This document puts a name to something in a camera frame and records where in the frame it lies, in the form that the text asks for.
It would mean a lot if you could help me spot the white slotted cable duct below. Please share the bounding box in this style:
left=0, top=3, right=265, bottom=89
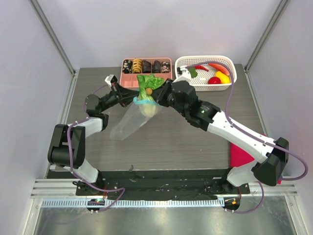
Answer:
left=41, top=197, right=224, bottom=209

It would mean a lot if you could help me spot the yellow toy mango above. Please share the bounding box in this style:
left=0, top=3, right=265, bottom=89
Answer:
left=215, top=71, right=231, bottom=84

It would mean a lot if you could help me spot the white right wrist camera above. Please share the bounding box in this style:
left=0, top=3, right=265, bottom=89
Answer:
left=174, top=66, right=192, bottom=83

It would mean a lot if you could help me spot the green toy lettuce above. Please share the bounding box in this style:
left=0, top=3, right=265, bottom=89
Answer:
left=135, top=74, right=164, bottom=118

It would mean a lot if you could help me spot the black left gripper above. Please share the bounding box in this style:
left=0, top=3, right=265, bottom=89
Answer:
left=100, top=83, right=141, bottom=113

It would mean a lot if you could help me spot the white perforated basket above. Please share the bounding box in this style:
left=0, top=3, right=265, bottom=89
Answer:
left=175, top=55, right=237, bottom=92

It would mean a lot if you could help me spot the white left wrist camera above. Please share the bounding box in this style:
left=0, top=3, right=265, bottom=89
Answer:
left=105, top=74, right=118, bottom=87

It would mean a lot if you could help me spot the clear zip top bag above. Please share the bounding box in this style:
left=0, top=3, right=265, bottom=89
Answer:
left=110, top=96, right=161, bottom=141

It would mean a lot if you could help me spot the dark brown roll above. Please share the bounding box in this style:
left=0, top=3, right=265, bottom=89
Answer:
left=142, top=60, right=152, bottom=73

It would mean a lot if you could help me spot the black blue roll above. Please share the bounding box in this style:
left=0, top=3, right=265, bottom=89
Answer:
left=152, top=60, right=161, bottom=73

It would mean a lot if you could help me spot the pink divided tray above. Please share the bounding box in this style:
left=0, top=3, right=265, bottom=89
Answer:
left=119, top=57, right=173, bottom=90

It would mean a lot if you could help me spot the red toy chili pepper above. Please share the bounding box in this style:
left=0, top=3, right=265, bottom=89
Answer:
left=194, top=65, right=209, bottom=72

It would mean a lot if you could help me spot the yellow striped roll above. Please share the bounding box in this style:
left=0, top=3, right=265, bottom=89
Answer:
left=132, top=58, right=142, bottom=74

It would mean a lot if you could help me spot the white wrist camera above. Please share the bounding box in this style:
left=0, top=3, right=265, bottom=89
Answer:
left=174, top=66, right=192, bottom=83
left=105, top=74, right=118, bottom=87

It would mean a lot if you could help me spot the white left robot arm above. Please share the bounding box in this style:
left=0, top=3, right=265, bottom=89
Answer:
left=47, top=82, right=139, bottom=195

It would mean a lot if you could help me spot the black floral sushi roll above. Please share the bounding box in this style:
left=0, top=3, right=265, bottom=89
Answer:
left=122, top=59, right=133, bottom=74

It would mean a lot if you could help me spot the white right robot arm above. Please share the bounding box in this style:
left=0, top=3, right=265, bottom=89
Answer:
left=152, top=79, right=289, bottom=193

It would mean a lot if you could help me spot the small green toy leaf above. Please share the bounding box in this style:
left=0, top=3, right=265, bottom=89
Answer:
left=188, top=67, right=198, bottom=78

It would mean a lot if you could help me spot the black pink roll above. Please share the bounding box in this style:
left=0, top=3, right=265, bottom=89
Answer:
left=161, top=61, right=171, bottom=73

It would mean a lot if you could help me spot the red folded cloth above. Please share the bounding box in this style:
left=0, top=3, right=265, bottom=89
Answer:
left=227, top=138, right=289, bottom=187

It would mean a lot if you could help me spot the toy watermelon slice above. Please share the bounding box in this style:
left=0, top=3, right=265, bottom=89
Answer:
left=208, top=63, right=230, bottom=76

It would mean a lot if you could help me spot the red toy tomato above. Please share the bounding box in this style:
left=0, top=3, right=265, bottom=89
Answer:
left=208, top=76, right=221, bottom=85

